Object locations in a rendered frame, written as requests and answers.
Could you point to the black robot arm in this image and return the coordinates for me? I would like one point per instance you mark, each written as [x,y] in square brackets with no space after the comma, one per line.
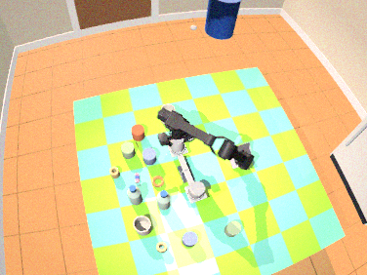
[174,121]

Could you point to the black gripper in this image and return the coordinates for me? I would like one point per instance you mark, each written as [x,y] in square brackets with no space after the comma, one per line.
[165,139]

